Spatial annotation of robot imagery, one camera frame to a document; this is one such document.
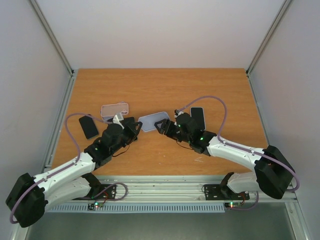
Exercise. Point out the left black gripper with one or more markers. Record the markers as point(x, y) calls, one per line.
point(130, 126)

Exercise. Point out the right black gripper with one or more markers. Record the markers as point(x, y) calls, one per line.
point(167, 127)

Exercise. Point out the black phone blue edge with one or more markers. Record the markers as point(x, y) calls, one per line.
point(197, 113)

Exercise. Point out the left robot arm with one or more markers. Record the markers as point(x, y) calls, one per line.
point(32, 196)

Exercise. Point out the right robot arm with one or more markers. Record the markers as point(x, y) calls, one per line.
point(270, 172)

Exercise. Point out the pink clear phone case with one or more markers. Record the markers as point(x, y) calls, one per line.
point(115, 110)

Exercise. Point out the black phone far left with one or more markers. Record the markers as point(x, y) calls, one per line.
point(89, 127)

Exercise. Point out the left small circuit board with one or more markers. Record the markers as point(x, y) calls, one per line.
point(94, 206)

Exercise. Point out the small circuit board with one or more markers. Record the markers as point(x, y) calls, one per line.
point(94, 206)
point(233, 205)

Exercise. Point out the right small circuit board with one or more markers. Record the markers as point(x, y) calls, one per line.
point(233, 205)

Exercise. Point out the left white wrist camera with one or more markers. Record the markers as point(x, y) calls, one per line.
point(118, 118)

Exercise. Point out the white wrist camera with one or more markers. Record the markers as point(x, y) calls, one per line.
point(177, 112)
point(118, 118)

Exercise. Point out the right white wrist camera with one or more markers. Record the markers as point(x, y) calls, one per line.
point(177, 112)

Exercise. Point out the aluminium front rail frame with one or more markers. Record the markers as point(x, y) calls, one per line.
point(157, 188)

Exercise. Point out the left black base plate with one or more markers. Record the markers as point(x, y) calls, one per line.
point(105, 193)

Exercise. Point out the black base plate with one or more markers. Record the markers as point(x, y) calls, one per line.
point(105, 193)
point(214, 192)

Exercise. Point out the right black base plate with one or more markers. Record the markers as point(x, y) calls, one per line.
point(214, 192)

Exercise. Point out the grey slotted cable duct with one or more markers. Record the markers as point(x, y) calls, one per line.
point(135, 208)

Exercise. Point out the left aluminium corner post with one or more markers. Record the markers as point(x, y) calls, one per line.
point(47, 28)

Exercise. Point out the aluminium corner post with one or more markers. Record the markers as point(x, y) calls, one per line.
point(47, 28)
point(269, 34)

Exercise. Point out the right aluminium corner post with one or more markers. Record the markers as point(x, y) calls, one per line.
point(269, 34)

